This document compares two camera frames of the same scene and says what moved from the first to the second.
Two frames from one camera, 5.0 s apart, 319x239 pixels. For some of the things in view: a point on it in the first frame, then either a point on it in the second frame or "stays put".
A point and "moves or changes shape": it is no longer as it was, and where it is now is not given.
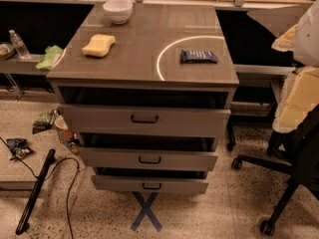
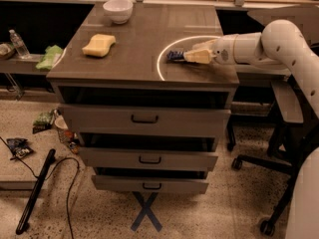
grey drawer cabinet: [148, 98] stays put
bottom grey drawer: [111, 183] stays put
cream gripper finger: [285, 42] → [224, 48]
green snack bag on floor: [43, 120] stays put
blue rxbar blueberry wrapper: [190, 56] moves or changes shape
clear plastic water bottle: [19, 45] stays put
